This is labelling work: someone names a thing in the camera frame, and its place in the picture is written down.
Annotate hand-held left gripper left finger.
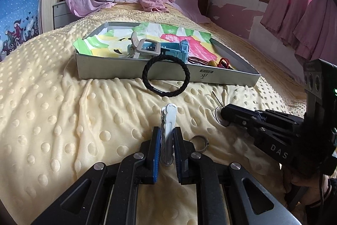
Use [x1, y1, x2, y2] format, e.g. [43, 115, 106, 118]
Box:
[32, 127, 162, 225]

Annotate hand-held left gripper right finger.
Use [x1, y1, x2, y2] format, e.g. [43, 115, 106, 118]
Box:
[172, 127, 303, 225]

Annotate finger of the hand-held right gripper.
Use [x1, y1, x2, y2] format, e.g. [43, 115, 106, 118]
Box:
[221, 103, 304, 131]
[219, 114, 264, 136]

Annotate silver hoop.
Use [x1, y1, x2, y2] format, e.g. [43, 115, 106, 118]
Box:
[214, 106, 229, 127]

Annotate red and yellow keychain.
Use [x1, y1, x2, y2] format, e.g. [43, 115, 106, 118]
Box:
[207, 57, 233, 70]

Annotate brown hair ties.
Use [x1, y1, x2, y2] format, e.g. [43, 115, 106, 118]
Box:
[188, 56, 211, 66]

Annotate black braided hair tie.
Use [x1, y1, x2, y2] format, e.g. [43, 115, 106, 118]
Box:
[142, 54, 190, 97]

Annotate blue wrist watch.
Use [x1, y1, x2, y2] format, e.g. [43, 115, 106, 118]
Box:
[128, 40, 189, 63]

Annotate grey shallow box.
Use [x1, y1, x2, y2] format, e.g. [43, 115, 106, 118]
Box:
[74, 21, 261, 87]

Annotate person's right forearm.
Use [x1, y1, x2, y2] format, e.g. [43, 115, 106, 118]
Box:
[305, 178, 337, 215]

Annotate person's right hand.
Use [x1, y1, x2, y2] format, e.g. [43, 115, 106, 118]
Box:
[284, 168, 330, 206]

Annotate thin metal pin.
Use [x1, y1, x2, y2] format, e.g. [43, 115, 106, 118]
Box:
[212, 91, 223, 107]

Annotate pink window curtain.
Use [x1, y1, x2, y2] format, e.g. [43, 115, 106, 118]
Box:
[261, 0, 316, 47]
[292, 0, 337, 67]

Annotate colourful paper liner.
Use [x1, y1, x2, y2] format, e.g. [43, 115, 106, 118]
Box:
[74, 23, 220, 65]

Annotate brown board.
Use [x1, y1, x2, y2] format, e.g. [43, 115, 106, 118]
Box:
[198, 0, 211, 17]

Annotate grey drawer cabinet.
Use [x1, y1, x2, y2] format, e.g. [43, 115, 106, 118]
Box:
[53, 1, 73, 30]

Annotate blue printed wardrobe cover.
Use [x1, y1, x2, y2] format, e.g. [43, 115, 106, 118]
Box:
[0, 0, 52, 62]

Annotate silver finger ring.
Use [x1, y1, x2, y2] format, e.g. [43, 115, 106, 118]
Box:
[190, 135, 210, 153]

